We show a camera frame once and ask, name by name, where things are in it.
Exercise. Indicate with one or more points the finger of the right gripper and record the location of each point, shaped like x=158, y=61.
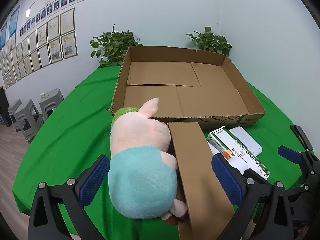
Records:
x=290, y=154

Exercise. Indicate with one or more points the white plastic device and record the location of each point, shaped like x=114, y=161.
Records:
x=247, y=140

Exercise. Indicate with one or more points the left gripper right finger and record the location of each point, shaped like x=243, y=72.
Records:
x=246, y=191

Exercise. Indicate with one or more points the long narrow cardboard box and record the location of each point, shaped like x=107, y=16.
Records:
x=209, y=208

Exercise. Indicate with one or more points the black cabinet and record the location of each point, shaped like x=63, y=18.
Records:
x=4, y=105

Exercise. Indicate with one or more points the pink pig plush toy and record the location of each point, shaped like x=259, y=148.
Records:
x=142, y=179

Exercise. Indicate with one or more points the large shallow cardboard tray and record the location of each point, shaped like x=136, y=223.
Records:
x=191, y=85

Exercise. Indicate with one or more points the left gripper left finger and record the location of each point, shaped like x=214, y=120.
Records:
x=46, y=220

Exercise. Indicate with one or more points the right potted green plant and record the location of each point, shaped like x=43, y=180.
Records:
x=210, y=41

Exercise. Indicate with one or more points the left potted green plant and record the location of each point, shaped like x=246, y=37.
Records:
x=111, y=47

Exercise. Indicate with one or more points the green white medicine box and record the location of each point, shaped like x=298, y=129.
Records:
x=232, y=145

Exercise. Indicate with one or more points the white handheld hair dryer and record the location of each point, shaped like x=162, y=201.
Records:
x=234, y=161

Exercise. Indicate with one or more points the framed certificates on wall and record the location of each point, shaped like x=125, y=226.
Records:
x=52, y=42

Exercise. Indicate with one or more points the grey plastic stool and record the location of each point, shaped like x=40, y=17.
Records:
x=11, y=110
x=49, y=101
x=29, y=119

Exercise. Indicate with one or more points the potted green plant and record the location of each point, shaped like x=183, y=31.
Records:
x=210, y=41
x=111, y=47

